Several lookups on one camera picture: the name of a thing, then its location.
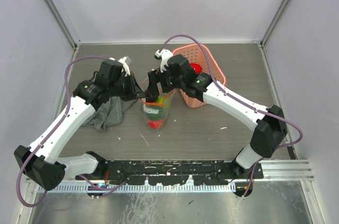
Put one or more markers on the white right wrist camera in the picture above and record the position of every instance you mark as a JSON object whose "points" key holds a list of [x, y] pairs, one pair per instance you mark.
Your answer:
{"points": [[163, 55]]}

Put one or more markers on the red apple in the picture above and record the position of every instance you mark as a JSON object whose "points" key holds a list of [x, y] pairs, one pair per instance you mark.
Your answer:
{"points": [[155, 124]]}

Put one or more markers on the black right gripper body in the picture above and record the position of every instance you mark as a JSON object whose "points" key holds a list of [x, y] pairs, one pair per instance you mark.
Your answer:
{"points": [[168, 82]]}

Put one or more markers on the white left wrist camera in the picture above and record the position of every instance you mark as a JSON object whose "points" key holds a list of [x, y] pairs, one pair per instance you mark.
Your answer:
{"points": [[126, 61]]}

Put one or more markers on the dark plum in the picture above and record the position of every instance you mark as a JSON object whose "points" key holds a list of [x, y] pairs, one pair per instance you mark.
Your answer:
{"points": [[150, 97]]}

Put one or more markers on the green apple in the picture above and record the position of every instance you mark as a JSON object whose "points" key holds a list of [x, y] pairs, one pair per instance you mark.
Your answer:
{"points": [[164, 102]]}

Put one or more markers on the grey cloth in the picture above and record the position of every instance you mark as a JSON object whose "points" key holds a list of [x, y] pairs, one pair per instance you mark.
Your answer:
{"points": [[108, 114]]}

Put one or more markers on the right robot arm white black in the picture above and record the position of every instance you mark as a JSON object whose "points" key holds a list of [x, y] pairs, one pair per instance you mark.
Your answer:
{"points": [[266, 124]]}

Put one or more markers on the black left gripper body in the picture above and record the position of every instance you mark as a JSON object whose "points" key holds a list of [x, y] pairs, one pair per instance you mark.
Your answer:
{"points": [[124, 88]]}

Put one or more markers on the clear zip bag orange zipper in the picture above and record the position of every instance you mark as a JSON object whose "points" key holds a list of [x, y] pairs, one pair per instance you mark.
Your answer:
{"points": [[146, 105]]}

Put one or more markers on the white slotted cable duct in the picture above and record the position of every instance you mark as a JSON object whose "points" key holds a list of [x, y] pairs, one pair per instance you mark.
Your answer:
{"points": [[74, 187]]}

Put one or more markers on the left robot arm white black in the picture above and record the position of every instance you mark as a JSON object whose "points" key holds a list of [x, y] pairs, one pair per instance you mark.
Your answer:
{"points": [[40, 161]]}

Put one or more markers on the dark green lime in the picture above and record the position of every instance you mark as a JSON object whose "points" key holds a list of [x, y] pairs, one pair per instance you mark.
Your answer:
{"points": [[155, 114]]}

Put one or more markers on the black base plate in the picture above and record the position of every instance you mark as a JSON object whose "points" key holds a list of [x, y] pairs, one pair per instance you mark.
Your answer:
{"points": [[168, 173]]}

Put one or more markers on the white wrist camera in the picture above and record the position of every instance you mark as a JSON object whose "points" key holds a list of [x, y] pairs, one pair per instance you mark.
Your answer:
{"points": [[163, 55], [126, 61]]}

